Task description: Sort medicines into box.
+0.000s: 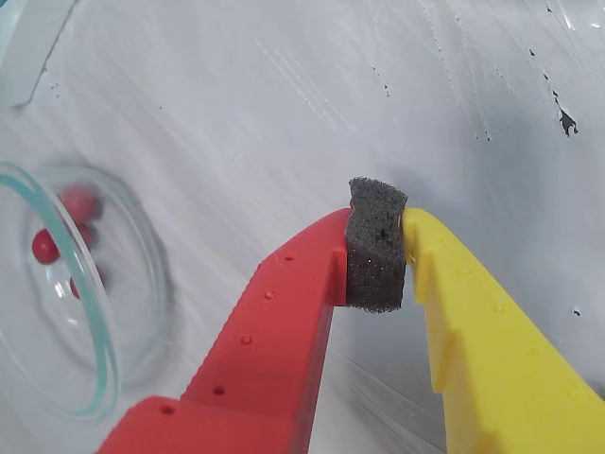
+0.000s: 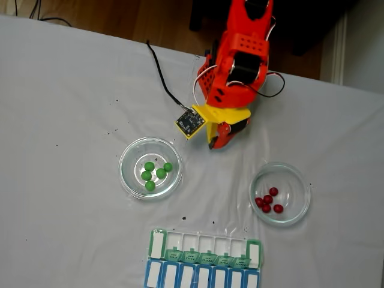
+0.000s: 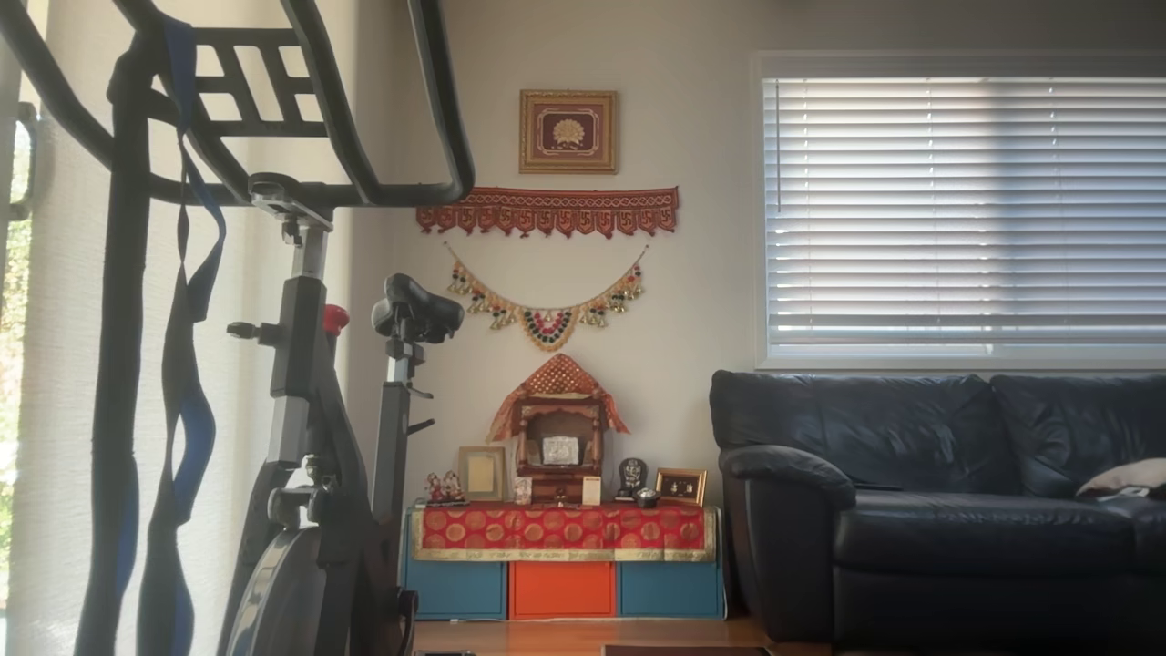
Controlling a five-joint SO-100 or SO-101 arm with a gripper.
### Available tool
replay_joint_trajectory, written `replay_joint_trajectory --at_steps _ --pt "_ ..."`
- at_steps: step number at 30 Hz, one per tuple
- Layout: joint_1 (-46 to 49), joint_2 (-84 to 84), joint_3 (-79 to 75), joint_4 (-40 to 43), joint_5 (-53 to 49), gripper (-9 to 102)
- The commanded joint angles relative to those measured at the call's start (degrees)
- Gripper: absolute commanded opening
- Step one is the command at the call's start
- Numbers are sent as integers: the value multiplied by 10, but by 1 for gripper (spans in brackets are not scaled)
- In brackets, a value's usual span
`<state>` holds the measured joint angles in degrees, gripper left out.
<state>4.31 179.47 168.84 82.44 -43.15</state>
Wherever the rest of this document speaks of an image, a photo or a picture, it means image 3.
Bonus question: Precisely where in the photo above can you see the red gold shrine cloth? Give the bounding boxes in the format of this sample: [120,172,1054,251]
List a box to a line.
[487,354,629,443]

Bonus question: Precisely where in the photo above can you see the small wooden shrine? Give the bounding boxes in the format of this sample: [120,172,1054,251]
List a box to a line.
[515,394,607,505]

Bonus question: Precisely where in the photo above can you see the red gold table runner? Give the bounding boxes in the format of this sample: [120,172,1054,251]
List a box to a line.
[410,504,718,562]

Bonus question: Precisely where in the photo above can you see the orange storage bin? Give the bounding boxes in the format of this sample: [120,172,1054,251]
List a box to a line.
[509,560,617,620]

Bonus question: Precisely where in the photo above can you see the blue storage bin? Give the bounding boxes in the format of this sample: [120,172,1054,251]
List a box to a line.
[619,560,724,620]
[404,559,507,621]

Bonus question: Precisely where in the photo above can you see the black grey exercise bike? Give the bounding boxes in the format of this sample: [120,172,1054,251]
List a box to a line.
[0,0,476,656]

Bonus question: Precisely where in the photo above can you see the dark floor rug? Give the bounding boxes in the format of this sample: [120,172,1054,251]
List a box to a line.
[601,644,775,656]

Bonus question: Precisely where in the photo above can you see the black leather sofa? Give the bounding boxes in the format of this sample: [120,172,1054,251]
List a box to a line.
[709,369,1166,650]

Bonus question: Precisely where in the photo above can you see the white window blinds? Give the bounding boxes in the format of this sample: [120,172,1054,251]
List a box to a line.
[763,77,1166,358]

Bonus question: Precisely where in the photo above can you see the blue black resistance band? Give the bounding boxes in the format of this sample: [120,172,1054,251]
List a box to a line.
[137,14,229,656]

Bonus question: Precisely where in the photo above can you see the white sheer curtain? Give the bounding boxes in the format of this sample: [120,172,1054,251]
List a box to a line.
[0,0,365,656]

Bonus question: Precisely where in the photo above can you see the white cushion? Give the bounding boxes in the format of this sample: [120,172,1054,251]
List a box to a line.
[1075,458,1166,502]

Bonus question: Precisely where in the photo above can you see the beaded wall garland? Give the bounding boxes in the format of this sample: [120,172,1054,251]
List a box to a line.
[445,242,649,353]

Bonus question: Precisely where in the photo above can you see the red embroidered wall valance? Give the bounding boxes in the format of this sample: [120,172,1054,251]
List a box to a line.
[416,187,680,240]

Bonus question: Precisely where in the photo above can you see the beige photo frame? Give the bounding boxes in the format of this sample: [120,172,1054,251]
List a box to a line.
[457,446,507,502]

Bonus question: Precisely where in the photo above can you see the gold photo frame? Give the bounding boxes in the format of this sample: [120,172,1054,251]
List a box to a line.
[655,467,708,507]

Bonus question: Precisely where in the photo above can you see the gold framed wall picture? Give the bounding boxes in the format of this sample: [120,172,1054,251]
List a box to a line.
[519,89,619,175]

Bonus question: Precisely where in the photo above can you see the white window frame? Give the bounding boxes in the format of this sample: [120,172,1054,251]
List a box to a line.
[752,52,1166,372]

